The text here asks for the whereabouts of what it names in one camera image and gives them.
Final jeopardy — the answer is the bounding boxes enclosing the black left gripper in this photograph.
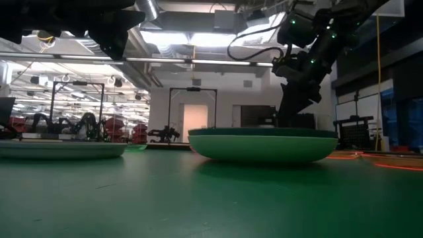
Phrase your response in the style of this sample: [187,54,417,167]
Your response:
[0,0,147,61]

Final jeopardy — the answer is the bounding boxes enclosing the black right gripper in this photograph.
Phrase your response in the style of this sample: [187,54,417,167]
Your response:
[271,51,333,129]

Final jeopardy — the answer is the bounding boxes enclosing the orange translucent plastic plate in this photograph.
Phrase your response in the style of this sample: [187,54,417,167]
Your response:
[361,153,423,173]
[326,150,365,160]

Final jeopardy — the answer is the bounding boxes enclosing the green translucent plastic plate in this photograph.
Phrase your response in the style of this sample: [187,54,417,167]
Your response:
[124,143,148,153]

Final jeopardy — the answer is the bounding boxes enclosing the black storage cases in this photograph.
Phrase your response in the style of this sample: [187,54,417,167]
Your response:
[297,112,317,130]

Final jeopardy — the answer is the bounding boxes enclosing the large dark green plastic plate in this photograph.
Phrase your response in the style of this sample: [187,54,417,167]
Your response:
[188,127,338,139]

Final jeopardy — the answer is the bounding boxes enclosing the overhead LED light bar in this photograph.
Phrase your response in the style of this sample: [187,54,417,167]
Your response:
[0,51,276,68]

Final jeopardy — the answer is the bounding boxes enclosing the green bowl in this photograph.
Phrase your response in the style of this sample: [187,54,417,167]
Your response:
[188,134,339,164]

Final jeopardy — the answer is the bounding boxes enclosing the black perforated cart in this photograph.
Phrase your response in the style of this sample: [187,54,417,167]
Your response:
[332,115,375,151]

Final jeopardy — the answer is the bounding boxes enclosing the large red storage bin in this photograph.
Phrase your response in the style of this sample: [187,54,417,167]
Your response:
[104,117,126,143]

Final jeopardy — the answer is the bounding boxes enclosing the large black background robot arms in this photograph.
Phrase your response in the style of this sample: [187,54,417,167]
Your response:
[30,112,107,141]

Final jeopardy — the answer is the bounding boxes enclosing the small red storage bin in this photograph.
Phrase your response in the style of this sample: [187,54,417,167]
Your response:
[132,122,149,145]

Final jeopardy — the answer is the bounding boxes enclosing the grey ceiling box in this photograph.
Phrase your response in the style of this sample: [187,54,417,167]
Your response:
[213,9,237,33]

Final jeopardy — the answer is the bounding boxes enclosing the small black background robot arms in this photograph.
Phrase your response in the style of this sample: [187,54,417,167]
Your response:
[147,125,181,144]

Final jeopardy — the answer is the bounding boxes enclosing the dark monitor screen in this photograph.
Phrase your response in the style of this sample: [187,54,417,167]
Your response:
[0,97,17,129]

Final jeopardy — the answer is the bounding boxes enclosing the green table mat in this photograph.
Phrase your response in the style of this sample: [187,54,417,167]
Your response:
[0,147,423,238]

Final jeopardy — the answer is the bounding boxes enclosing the round silver ventilation duct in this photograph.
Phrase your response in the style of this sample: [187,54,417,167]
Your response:
[134,0,160,22]

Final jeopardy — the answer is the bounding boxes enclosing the dark wall panel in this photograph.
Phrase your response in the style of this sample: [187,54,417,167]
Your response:
[240,104,278,128]

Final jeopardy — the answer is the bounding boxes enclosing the tall black gantry frame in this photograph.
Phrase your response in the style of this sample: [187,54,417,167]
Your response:
[48,80,106,142]

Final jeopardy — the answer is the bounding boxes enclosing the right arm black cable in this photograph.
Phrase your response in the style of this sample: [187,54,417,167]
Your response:
[227,22,286,62]

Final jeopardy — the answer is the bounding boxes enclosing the black gantry frame with camera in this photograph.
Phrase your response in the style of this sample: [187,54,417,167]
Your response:
[167,87,219,143]

